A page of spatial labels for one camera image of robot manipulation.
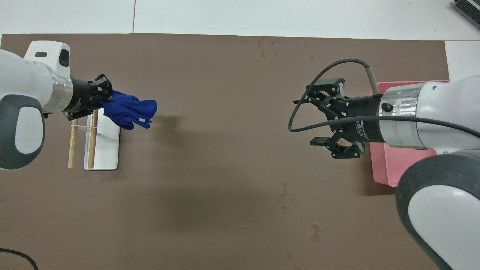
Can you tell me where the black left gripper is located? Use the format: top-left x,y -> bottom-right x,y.
67,74 -> 114,121

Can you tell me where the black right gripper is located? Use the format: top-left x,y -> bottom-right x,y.
294,78 -> 384,159

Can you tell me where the pink plastic bin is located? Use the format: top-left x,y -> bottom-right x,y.
369,79 -> 450,187

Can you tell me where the blue towel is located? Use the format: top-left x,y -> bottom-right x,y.
100,90 -> 158,130

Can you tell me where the white towel rack base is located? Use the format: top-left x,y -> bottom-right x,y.
71,109 -> 120,171

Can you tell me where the brown table mat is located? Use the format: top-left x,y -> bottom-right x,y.
0,33 -> 450,270

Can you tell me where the black floor cable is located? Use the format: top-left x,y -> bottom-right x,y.
0,247 -> 39,270

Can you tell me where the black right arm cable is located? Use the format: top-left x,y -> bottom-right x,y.
288,58 -> 480,138

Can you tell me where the grey ribbed device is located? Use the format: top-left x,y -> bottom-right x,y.
452,0 -> 480,19

